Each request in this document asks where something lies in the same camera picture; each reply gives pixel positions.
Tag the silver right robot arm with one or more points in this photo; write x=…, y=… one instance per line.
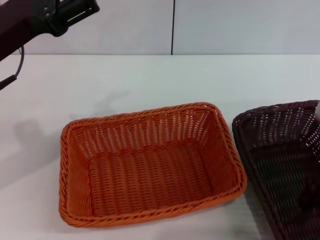
x=317, y=110

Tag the orange woven plastic basket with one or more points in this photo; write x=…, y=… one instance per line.
x=150, y=175

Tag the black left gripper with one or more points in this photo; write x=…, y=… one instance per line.
x=22, y=25

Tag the dark brown woven plastic basket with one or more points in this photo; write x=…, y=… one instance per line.
x=275, y=155

